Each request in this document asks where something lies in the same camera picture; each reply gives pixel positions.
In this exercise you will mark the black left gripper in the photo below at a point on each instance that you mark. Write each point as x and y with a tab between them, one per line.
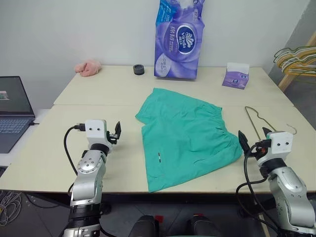
112	138

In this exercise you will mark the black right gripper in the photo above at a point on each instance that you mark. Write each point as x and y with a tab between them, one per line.
261	149

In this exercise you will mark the green shorts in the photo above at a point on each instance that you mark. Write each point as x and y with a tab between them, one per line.
185	138

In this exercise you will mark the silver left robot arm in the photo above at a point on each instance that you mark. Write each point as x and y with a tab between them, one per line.
87	177

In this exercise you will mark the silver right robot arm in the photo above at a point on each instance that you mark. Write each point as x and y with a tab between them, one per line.
291	195

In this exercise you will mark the small purple tissue pack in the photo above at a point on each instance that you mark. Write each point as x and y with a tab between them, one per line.
234	79

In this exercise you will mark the wooden rack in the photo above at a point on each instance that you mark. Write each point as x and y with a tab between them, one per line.
287	81

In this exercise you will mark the pink cloth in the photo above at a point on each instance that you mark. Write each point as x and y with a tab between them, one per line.
89	67

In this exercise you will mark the large purple tissue pack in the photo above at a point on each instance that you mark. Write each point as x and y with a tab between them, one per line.
177	49

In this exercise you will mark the dark rounded shape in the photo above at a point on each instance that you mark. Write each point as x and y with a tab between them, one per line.
203	227
145	227

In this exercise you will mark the dark grey laptop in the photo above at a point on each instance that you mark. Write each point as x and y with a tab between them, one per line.
12	103

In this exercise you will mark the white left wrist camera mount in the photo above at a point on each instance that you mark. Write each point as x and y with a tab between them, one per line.
95	129

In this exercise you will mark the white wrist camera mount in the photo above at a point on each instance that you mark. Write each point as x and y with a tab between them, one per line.
281	145
95	129

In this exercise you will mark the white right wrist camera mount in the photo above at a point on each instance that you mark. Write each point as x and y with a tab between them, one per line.
281	145

